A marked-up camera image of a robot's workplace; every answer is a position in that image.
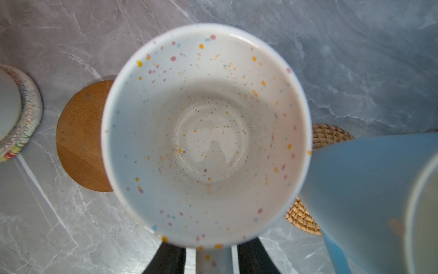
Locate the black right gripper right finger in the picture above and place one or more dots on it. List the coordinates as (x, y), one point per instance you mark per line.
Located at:
(254, 259)

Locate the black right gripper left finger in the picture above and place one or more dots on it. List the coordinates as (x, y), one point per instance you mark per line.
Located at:
(169, 259)

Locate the light blue mug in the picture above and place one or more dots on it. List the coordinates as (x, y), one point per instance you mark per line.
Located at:
(378, 203)

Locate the woven rattan round coaster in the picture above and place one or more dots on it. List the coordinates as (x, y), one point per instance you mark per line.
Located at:
(323, 135)

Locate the plain brown round coaster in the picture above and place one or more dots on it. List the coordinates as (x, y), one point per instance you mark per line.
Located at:
(78, 137)

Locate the multicolour woven rope coaster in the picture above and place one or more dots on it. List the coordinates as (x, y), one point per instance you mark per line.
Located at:
(30, 117)

